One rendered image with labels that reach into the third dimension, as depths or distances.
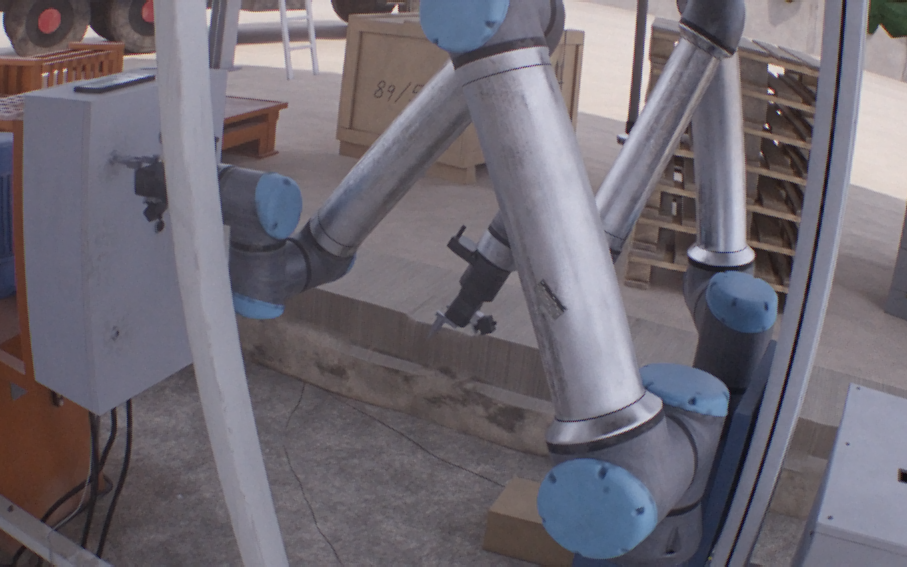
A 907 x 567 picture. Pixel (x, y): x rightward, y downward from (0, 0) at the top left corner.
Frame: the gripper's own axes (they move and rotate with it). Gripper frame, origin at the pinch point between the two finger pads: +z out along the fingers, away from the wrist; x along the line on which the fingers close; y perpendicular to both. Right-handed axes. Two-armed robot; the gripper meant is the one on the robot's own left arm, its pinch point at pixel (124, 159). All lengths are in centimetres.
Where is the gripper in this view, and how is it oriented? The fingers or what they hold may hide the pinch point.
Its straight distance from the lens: 159.8
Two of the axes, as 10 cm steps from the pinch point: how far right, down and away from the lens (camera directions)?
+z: -9.0, -2.4, 3.7
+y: -1.0, 9.3, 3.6
